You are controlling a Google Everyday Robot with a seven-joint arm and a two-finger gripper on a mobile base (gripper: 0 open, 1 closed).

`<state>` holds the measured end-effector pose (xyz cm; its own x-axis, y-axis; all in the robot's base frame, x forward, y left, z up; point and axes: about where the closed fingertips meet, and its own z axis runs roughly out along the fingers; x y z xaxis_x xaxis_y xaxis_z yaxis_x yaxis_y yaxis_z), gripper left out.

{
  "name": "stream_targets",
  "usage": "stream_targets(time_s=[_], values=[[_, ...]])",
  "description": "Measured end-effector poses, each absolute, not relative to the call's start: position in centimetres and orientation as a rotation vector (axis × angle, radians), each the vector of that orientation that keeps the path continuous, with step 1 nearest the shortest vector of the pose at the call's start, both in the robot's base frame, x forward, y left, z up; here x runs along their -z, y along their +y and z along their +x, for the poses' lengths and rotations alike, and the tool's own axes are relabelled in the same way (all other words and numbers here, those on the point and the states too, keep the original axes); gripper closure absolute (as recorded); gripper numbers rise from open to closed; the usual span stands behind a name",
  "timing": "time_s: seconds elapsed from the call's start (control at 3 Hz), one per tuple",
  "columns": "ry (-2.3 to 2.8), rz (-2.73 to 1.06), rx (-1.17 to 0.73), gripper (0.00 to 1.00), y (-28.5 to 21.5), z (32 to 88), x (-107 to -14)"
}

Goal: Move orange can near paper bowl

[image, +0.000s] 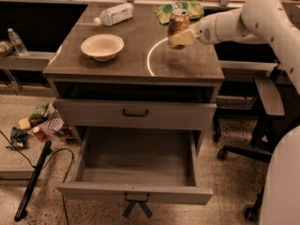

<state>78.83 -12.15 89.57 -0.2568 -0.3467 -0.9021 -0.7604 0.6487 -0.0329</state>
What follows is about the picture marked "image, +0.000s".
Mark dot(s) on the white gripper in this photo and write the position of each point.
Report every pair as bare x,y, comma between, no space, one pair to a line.
204,33

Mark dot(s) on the orange soda can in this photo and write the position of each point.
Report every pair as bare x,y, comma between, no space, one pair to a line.
179,21

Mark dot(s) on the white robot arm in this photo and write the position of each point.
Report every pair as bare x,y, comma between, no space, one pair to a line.
263,21

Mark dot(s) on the white paper bowl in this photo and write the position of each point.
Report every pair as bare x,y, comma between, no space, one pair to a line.
102,47

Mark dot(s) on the red can on floor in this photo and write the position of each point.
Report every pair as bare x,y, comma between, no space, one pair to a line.
39,133

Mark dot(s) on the bowl on left shelf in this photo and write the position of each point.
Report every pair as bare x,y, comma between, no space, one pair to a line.
6,48

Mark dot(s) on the green chip bag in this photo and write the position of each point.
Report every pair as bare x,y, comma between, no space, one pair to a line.
194,9

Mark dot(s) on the clear plastic water bottle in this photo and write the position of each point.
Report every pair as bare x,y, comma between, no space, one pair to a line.
113,15

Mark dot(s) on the grey drawer cabinet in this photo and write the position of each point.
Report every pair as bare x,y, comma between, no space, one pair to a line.
147,69

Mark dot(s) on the black office chair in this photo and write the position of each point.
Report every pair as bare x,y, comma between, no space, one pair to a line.
246,151

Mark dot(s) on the closed upper drawer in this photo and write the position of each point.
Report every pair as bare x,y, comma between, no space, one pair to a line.
136,114

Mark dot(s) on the open bottom drawer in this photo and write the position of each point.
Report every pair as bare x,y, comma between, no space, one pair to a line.
137,165

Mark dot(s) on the dark snack bag on floor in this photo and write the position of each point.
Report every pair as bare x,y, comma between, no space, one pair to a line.
67,135

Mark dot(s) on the small water bottle on shelf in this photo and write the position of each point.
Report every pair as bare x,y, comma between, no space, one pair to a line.
17,42

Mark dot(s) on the green bag on floor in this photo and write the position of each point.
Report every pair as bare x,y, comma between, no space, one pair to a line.
39,115

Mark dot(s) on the black rod on floor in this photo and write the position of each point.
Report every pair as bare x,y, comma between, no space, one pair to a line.
21,211

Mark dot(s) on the yellow sponge on floor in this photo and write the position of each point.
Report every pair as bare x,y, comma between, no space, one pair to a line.
24,123

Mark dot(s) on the blue snack bag on floor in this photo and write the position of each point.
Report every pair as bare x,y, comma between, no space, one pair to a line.
18,138

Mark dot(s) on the wire basket on floor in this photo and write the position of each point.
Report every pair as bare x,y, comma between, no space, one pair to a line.
56,122

